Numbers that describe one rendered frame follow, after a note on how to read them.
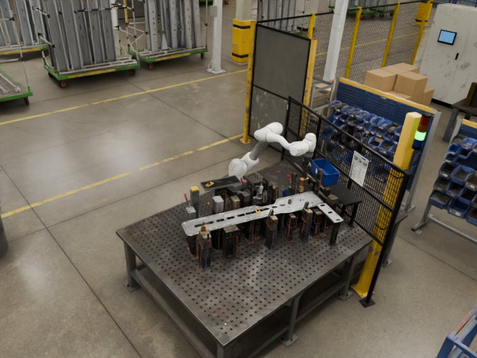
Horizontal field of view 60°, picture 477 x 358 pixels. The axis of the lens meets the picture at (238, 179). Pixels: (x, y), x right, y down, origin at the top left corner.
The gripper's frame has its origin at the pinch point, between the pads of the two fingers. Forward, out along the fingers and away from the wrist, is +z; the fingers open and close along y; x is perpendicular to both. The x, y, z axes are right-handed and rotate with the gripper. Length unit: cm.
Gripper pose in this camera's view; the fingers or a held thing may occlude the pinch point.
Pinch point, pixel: (304, 174)
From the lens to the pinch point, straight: 384.1
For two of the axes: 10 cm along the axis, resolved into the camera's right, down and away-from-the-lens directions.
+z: -0.5, 8.5, 5.3
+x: 9.0, -1.9, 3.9
